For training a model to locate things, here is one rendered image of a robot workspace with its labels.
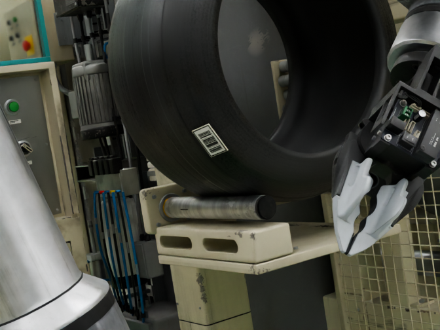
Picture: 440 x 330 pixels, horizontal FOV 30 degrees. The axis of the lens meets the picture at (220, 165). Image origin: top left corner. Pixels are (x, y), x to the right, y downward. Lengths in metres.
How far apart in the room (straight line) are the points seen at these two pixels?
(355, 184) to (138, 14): 0.82
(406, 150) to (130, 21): 0.86
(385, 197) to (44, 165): 1.32
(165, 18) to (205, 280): 0.66
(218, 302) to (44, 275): 1.15
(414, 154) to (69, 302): 0.34
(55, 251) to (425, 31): 0.41
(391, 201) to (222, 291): 1.14
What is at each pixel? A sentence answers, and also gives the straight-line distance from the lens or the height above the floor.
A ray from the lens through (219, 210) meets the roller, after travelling 1.57.
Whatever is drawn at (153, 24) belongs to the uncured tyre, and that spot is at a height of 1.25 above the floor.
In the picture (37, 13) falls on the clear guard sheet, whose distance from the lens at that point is 2.03.
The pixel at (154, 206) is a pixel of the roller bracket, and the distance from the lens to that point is 1.75.
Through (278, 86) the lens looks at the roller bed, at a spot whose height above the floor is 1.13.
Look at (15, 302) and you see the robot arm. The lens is 0.75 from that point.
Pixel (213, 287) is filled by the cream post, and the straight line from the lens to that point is 1.87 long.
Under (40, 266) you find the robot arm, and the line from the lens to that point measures 0.75.
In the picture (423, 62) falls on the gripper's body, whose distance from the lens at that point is 0.82.
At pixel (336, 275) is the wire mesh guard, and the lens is 2.10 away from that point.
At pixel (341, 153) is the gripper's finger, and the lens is 0.80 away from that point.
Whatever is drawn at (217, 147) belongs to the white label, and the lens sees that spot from 1.43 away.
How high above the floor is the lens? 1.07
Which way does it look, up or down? 3 degrees down
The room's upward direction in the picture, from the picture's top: 9 degrees counter-clockwise
